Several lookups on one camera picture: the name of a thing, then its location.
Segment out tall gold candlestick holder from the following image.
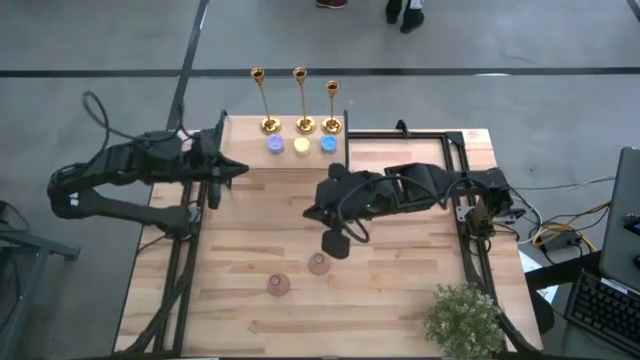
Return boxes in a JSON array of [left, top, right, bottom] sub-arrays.
[[292, 66, 318, 136], [249, 67, 282, 136]]

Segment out wooden shelf with black legs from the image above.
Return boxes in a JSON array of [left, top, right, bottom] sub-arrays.
[[213, 110, 351, 190]]

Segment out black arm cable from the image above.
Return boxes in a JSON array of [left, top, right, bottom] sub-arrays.
[[335, 174, 451, 245], [81, 90, 184, 146]]

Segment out black power adapter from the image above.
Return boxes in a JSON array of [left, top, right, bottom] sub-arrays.
[[542, 230, 584, 254]]

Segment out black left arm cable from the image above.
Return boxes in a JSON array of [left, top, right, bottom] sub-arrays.
[[81, 90, 184, 146]]

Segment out black keyboard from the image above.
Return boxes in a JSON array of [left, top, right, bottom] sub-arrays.
[[564, 269, 640, 356]]

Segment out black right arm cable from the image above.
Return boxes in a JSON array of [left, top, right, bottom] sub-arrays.
[[335, 174, 451, 245]]

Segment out black aluminium table frame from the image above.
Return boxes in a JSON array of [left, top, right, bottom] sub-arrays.
[[149, 128, 544, 357]]

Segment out person's legs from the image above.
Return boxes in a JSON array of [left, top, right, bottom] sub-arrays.
[[384, 0, 426, 35]]

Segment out white cable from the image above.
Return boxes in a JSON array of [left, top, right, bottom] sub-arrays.
[[509, 173, 617, 246]]

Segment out green plant with white flowers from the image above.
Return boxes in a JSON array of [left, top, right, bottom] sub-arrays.
[[423, 282, 506, 359]]

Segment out purple glass candle holder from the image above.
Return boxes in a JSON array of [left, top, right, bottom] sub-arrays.
[[265, 133, 286, 155]]

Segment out grey laptop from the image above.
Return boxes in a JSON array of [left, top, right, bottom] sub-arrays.
[[598, 146, 640, 294]]

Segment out white paper sheet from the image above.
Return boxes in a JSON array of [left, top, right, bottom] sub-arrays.
[[518, 249, 559, 305]]

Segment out short gold candlestick holder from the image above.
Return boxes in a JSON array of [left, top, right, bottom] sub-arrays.
[[320, 79, 344, 136]]

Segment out pink ribbed glass candle holder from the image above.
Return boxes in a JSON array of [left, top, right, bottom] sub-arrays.
[[266, 272, 292, 297], [307, 252, 332, 277]]

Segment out black side table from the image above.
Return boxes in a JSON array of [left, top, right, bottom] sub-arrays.
[[523, 249, 640, 360]]

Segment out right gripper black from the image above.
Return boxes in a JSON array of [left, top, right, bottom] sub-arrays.
[[302, 162, 401, 260]]

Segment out grey metal stand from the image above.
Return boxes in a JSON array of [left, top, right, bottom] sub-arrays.
[[0, 199, 81, 360]]

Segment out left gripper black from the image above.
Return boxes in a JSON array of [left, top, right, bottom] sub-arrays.
[[192, 112, 250, 210]]

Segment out yellow cable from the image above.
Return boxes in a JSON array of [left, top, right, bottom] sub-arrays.
[[532, 201, 612, 254]]

